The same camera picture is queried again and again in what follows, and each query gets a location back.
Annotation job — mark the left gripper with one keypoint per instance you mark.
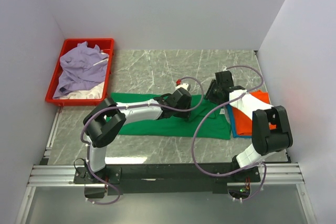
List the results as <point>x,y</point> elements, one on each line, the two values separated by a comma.
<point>185,114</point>

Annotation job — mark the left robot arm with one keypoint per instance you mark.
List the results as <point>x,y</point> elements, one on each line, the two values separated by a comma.
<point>104,123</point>

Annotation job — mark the black base beam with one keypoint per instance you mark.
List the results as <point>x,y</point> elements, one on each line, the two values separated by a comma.
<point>171,178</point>

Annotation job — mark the lavender t-shirt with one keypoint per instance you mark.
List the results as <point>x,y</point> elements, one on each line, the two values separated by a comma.
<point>81,69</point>

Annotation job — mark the folded blue t-shirt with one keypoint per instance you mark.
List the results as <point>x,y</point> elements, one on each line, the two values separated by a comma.
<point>241,124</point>

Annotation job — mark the green t-shirt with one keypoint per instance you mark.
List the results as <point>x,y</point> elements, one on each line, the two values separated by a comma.
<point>215,126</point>

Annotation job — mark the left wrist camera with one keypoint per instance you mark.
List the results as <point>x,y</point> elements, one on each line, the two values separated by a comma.
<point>180,84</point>

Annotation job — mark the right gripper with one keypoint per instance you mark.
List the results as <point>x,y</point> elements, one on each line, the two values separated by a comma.
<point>209,93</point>

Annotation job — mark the folded orange t-shirt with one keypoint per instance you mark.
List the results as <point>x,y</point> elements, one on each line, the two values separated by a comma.
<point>262,96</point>

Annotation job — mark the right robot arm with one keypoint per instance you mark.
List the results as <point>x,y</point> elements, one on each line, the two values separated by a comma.
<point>270,128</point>

